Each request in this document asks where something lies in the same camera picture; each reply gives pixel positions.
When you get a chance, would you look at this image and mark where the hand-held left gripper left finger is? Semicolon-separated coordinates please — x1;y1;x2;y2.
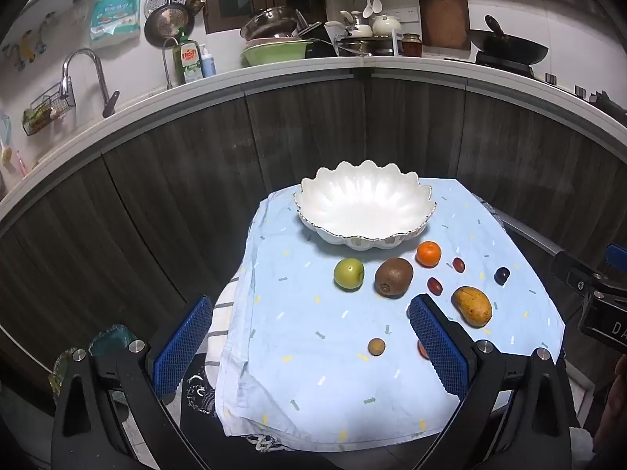
51;295;216;470

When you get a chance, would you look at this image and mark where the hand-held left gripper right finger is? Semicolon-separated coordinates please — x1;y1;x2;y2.
408;294;574;470

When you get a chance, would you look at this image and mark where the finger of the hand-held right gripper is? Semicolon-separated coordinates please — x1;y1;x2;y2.
549;251;613;299
606;243;627;280

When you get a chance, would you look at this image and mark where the yellow mango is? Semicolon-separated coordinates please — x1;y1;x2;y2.
451;286;493;328

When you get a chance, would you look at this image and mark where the brown kiwi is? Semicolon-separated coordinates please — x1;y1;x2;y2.
374;257;415;299

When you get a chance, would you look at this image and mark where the orange tangerine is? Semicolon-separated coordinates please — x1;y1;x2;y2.
416;241;442;268

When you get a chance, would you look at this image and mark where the green apple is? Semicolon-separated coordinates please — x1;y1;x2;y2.
333;258;366;292

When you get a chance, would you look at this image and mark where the white scalloped ceramic bowl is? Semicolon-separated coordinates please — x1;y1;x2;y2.
293;159;438;253

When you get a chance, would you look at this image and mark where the person's right hand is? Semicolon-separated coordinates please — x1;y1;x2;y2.
593;352;627;456

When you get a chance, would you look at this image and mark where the black patterned cloth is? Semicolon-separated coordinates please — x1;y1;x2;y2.
179;352;221;419

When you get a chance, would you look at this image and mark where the white striped towel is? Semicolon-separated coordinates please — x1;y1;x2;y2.
203;274;246;402

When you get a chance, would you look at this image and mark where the teal translucent leaf-shaped object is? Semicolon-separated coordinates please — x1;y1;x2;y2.
48;323;139;397

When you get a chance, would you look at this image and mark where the light blue patterned tablecloth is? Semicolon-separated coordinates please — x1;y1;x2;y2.
216;176;566;454

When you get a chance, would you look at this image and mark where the black gas stove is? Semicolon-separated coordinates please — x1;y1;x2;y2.
474;50;537;78

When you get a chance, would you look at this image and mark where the black wok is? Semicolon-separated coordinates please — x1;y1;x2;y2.
469;14;549;65

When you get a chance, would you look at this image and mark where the blue pump soap bottle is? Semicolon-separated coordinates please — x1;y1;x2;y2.
198;45;216;78

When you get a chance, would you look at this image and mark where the green dish soap bottle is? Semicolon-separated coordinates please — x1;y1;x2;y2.
175;27;203;84

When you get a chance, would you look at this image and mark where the chrome kitchen faucet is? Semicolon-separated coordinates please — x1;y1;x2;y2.
60;48;121;119

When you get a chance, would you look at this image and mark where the wooden cutting board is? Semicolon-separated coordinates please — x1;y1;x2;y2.
417;0;472;51

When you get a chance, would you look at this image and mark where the green plastic basin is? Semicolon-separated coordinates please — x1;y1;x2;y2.
243;39;314;67

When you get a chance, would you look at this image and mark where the steel cooking pot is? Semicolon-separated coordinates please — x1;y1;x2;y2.
340;35;397;57

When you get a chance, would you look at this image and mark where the cream ceramic teapot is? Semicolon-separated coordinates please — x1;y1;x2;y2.
372;14;403;37

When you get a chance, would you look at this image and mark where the black countertop appliance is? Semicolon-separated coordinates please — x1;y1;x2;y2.
306;39;340;58

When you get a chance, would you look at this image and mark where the hanging metal frying pan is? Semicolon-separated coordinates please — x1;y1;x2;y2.
143;4;193;49

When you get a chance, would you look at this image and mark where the white kettle with steel lid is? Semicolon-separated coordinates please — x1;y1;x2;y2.
340;10;375;37

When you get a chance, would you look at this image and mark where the teal paper towel pack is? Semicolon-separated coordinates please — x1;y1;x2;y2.
89;0;141;50

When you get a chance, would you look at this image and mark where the black wire sink basket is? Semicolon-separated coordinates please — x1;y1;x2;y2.
22;82;76;135

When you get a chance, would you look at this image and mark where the row of wall hooks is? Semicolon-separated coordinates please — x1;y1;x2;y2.
0;0;86;72

